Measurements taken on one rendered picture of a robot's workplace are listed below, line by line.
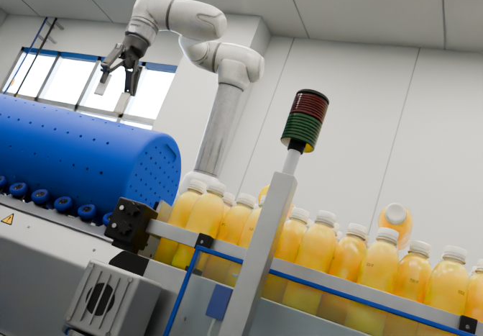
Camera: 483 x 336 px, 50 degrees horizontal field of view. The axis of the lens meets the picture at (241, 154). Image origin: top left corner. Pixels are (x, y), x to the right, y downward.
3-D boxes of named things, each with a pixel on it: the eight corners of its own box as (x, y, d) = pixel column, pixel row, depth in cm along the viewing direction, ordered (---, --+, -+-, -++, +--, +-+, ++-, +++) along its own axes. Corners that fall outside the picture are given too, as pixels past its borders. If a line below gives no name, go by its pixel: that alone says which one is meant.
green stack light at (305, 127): (283, 148, 96) (291, 124, 97) (316, 156, 93) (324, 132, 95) (276, 134, 90) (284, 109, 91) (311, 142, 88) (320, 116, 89)
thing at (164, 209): (152, 253, 136) (170, 209, 139) (160, 255, 135) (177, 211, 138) (136, 244, 127) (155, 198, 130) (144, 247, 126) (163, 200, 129)
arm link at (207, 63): (187, 30, 209) (218, 37, 207) (199, 42, 227) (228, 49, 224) (178, 61, 209) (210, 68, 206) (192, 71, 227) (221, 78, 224)
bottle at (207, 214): (202, 278, 112) (231, 199, 117) (200, 276, 105) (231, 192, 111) (171, 268, 113) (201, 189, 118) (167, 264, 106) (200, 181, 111)
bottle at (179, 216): (187, 273, 115) (216, 196, 120) (168, 265, 110) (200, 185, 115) (164, 266, 119) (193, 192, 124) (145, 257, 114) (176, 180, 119)
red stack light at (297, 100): (291, 124, 97) (297, 106, 98) (324, 131, 95) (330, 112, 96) (285, 109, 91) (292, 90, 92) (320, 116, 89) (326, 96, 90)
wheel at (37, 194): (40, 192, 136) (39, 185, 135) (54, 196, 135) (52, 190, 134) (28, 201, 133) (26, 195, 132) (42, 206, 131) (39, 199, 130)
